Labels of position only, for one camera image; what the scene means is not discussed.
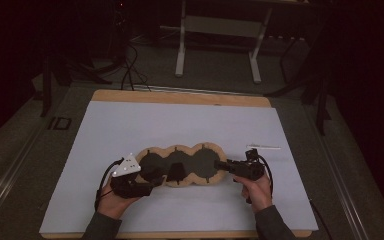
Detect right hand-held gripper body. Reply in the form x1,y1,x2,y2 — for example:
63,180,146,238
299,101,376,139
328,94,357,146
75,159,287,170
229,143,282,182

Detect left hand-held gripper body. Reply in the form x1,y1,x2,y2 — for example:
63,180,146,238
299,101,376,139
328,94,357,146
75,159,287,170
110,153,154,200

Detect tan three-pocket holder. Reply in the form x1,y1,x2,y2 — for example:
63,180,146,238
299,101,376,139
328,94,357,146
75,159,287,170
134,142,228,188

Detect small black wedge piece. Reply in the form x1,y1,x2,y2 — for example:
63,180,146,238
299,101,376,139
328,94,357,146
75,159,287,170
166,162,185,184

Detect person's left hand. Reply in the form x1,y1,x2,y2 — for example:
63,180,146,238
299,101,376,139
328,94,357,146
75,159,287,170
97,181,142,220

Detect person's right hand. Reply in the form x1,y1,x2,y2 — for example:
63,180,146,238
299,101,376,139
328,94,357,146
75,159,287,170
234,173,274,215

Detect white table mat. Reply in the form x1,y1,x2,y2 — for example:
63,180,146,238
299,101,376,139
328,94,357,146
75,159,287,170
39,100,319,234

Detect wooden table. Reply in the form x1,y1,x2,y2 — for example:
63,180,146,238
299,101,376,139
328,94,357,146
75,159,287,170
39,89,314,240

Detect black stand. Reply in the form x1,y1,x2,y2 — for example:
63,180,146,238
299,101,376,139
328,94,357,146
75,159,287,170
39,49,114,118
265,33,335,136

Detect white metal stand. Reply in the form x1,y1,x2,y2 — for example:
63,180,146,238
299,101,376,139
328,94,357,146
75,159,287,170
174,0,274,85

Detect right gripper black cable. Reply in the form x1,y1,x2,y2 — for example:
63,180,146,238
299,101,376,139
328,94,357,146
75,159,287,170
256,154,275,198

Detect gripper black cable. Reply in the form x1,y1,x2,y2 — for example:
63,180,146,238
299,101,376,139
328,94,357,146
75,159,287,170
94,158,125,212
256,154,275,198

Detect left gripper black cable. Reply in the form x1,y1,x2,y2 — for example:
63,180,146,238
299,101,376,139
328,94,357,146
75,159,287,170
94,158,125,212

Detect thin black floor cable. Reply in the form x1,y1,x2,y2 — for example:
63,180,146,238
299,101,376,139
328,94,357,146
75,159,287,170
309,198,334,240

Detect black floor bracket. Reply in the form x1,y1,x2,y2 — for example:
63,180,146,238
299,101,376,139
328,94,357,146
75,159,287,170
47,116,73,131

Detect metal floor rail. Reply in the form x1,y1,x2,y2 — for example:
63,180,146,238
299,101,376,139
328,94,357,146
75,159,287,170
304,106,372,240
0,126,45,228

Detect black floor cables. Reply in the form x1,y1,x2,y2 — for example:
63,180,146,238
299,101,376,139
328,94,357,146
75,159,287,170
119,43,153,92

